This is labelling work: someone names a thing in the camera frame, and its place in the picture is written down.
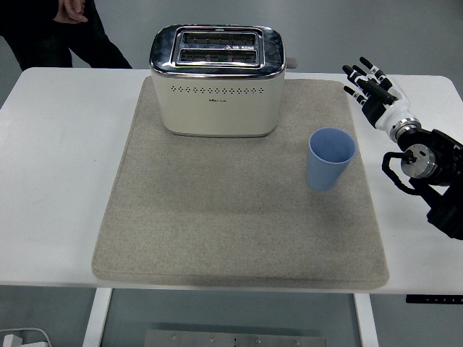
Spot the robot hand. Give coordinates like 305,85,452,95
341,56,413,132

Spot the blue ribbed plastic cup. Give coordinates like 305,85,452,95
305,127,358,192

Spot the cream and chrome toaster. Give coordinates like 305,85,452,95
148,24,300,139

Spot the black table control panel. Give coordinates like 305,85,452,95
405,294,463,304

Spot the beige fabric mat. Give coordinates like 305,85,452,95
90,77,391,289

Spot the white table leg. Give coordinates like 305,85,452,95
352,293,380,347
81,288,114,347

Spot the person's hand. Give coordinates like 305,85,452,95
54,0,89,25

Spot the person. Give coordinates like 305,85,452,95
0,0,133,72

